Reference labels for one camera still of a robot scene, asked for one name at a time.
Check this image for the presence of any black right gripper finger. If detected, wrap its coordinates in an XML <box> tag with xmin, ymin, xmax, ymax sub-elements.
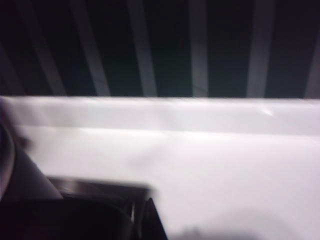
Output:
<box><xmin>141</xmin><ymin>197</ymin><xmax>169</xmax><ymax>240</ymax></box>

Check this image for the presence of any black mug with steel rim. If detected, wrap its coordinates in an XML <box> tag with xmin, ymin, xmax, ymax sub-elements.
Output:
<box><xmin>0</xmin><ymin>119</ymin><xmax>156</xmax><ymax>240</ymax></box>

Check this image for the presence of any white stone backsplash ledge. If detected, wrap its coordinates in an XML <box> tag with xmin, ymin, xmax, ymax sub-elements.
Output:
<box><xmin>0</xmin><ymin>95</ymin><xmax>320</xmax><ymax>132</ymax></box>

